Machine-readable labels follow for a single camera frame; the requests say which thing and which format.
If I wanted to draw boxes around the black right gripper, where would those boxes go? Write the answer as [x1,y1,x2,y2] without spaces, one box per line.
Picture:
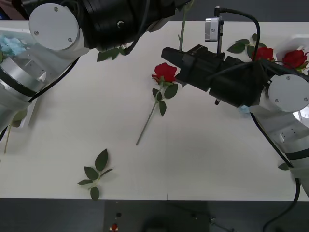
[161,44,228,92]

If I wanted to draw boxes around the green flower stem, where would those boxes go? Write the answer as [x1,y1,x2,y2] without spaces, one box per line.
[177,0,195,53]

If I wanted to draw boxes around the red rose with long stem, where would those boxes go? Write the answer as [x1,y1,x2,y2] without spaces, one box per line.
[135,62,180,146]

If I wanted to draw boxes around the green leaf cluster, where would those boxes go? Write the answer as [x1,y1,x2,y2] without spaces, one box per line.
[97,45,129,62]

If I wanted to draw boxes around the red rose with dark leaves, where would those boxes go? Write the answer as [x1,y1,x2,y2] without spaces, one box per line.
[226,32,276,62]

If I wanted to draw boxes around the red rose in white box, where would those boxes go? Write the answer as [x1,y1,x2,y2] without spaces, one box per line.
[281,49,309,73]

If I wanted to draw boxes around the loose green leaf twig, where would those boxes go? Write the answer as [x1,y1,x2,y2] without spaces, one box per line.
[77,148,113,202]

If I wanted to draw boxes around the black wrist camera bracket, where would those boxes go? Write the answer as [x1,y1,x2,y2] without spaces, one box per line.
[216,14,225,59]

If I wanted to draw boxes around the pale grey right wrist camera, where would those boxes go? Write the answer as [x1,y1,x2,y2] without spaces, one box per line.
[204,17,222,43]

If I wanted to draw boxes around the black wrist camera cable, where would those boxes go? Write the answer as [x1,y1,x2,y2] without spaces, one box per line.
[207,7,261,82]

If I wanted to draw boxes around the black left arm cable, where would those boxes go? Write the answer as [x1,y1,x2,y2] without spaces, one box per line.
[0,56,81,143]

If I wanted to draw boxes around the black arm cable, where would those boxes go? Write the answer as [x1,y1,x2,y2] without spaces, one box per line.
[0,56,81,143]
[249,112,302,232]

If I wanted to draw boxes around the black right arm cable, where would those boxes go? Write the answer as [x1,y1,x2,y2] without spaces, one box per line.
[249,112,302,232]

